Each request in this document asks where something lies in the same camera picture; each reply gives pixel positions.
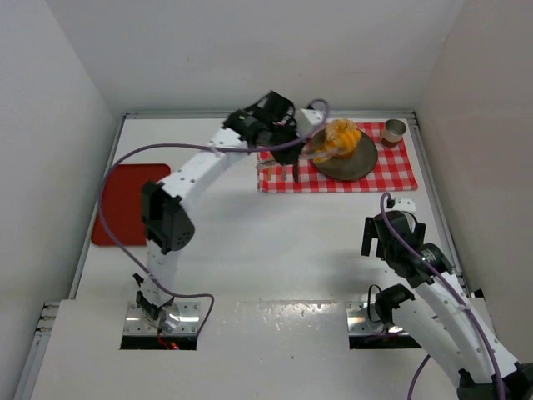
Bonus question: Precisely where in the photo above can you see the metal serving tongs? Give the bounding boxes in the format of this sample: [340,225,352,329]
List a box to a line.
[256,144,321,170]

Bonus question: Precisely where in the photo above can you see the round orange bun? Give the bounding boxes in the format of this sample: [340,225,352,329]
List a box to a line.
[325,119,357,141]

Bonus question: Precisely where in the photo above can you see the golden croissant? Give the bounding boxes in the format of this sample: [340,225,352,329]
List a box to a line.
[312,129,362,163]

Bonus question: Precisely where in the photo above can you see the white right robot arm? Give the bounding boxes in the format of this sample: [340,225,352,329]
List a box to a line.
[361,211,532,399]

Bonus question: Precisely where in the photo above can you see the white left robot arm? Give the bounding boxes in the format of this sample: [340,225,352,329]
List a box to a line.
[136,92,298,322]

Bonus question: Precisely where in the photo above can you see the black knife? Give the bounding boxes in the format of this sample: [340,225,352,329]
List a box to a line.
[292,162,300,183]

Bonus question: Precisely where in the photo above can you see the red checkered cloth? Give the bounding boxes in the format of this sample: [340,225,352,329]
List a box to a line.
[257,122,418,193]

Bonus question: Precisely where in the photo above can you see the dark round plate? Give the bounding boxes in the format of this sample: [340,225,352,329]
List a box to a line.
[308,127,378,182]

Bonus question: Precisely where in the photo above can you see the grey and brown cup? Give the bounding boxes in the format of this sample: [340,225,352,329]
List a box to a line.
[380,119,407,148]

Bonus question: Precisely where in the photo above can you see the red serving tray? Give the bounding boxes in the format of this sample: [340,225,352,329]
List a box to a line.
[102,163,171,247]

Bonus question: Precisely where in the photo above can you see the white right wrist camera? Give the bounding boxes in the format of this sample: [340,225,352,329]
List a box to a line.
[391,197,416,213]

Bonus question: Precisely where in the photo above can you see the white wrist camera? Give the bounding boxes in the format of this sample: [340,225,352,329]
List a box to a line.
[391,197,416,213]
[294,108,324,138]

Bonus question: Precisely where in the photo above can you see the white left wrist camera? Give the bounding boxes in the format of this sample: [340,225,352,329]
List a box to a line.
[294,108,324,138]

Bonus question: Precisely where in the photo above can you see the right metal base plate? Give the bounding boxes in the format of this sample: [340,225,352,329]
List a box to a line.
[346,302,406,337]

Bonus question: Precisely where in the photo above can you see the metal base plate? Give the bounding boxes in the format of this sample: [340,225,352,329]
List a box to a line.
[122,302,201,337]
[346,302,406,337]

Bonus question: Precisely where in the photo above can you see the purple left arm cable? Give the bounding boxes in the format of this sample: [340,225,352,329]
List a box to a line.
[97,98,331,337]

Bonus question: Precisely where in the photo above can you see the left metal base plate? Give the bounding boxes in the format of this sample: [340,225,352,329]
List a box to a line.
[122,302,201,337]

